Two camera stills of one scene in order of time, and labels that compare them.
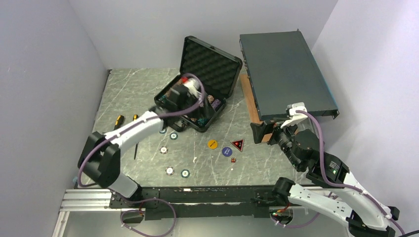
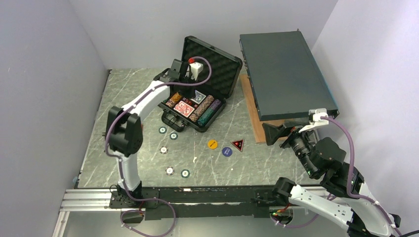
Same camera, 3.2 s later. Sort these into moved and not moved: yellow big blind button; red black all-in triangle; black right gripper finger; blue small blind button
Moved: black right gripper finger
Not moved: yellow big blind button; red black all-in triangle; blue small blind button
